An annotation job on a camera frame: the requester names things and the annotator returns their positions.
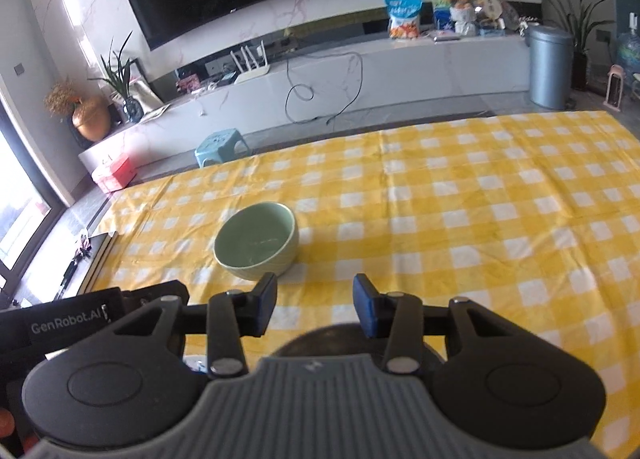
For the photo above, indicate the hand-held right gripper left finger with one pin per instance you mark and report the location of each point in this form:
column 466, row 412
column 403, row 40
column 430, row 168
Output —
column 267, row 304

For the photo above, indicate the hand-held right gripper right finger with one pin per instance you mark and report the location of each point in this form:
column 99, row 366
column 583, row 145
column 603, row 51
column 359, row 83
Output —
column 362, row 309

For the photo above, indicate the green ceramic bowl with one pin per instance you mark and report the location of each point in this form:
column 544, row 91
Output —
column 255, row 239

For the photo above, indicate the yellow checked tablecloth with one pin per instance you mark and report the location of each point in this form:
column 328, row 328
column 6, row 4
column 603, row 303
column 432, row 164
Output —
column 450, row 214

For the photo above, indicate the red box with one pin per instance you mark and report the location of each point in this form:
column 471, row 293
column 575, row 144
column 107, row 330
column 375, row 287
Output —
column 116, row 173

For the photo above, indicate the light blue plastic stool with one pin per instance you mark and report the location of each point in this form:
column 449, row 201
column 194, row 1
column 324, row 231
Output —
column 220, row 145

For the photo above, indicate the orange round vase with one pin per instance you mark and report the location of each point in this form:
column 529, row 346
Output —
column 91, row 120

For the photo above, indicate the blue patterned vase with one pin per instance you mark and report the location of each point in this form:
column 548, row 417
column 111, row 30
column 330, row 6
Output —
column 132, row 110

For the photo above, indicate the dried brown flowers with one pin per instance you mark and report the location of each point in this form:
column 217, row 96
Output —
column 62, row 98

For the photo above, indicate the white router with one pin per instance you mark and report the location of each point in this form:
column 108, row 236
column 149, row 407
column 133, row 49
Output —
column 250, row 73

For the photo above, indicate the pink patterned box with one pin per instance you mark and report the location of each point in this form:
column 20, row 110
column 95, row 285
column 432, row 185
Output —
column 187, row 85

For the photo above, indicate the silver gift bag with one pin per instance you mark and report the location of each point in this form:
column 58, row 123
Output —
column 146, row 96

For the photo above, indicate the white marble television cabinet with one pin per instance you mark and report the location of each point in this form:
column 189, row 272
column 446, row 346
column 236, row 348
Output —
column 400, row 69

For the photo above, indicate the green leafy plant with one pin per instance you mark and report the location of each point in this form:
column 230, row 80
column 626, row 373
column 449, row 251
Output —
column 120, row 74

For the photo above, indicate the blue snack bag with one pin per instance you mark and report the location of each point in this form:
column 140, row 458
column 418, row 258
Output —
column 402, row 16

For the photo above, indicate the blue white packet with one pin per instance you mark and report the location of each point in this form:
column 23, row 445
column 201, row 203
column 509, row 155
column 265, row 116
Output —
column 444, row 20

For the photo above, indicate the grey metal trash bin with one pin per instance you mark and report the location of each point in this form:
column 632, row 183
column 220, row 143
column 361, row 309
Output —
column 549, row 69

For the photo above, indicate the round hand fan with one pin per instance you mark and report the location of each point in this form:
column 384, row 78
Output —
column 487, row 5

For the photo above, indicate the tall potted plant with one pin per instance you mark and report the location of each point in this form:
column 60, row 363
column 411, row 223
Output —
column 580, row 29

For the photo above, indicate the blue water jug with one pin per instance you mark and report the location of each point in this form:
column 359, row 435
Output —
column 630, row 46

